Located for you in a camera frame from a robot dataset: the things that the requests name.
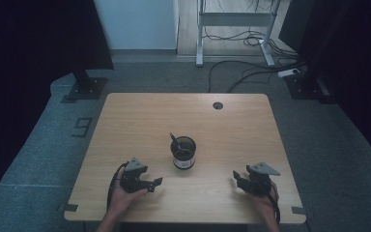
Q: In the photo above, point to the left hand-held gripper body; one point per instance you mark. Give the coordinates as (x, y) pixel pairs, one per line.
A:
(133, 179)

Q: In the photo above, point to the white metal desk frame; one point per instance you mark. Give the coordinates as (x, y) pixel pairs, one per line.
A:
(235, 19)

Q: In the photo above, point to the black tape piece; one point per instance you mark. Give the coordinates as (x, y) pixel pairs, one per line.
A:
(69, 208)

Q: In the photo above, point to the person's right hand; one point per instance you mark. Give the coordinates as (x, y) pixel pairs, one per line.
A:
(264, 203)

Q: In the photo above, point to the black curtain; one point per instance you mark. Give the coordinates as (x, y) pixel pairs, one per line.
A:
(29, 64)
(351, 64)

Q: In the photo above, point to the blue pen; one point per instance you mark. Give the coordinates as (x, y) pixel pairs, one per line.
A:
(175, 141)

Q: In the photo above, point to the black stand base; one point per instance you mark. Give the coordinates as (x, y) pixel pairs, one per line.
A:
(87, 87)
(306, 87)

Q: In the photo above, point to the white power strip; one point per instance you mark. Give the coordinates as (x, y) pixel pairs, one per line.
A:
(288, 73)

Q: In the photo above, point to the black mesh pen holder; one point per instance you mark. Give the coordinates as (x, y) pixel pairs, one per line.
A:
(184, 158)

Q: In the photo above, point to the person's left hand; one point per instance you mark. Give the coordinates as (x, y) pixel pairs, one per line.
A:
(122, 199)

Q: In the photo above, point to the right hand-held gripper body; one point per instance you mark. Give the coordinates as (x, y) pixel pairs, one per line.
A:
(259, 182)

